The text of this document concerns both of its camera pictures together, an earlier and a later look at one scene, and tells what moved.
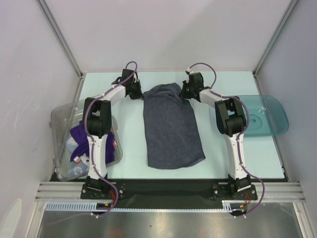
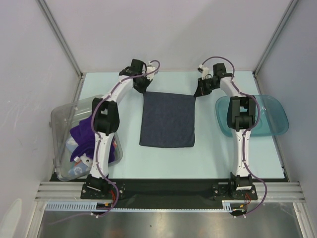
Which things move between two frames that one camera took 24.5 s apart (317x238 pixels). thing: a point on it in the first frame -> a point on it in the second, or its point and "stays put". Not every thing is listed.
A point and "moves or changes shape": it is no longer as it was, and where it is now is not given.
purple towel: x=79 y=135 stays put
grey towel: x=172 y=131 moves or changes shape
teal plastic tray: x=267 y=116 stays put
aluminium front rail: x=278 y=192 stays put
